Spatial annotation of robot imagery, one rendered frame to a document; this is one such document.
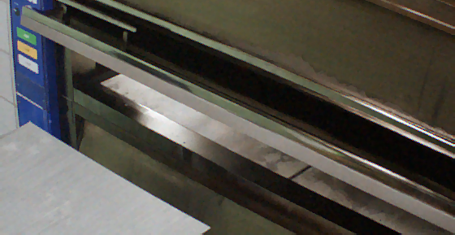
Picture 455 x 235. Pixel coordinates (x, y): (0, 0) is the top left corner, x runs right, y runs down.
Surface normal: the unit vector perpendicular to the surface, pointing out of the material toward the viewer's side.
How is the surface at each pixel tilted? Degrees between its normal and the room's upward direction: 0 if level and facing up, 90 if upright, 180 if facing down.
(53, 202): 3
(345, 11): 70
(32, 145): 3
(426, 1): 90
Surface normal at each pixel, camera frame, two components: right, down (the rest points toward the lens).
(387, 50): -0.64, 0.02
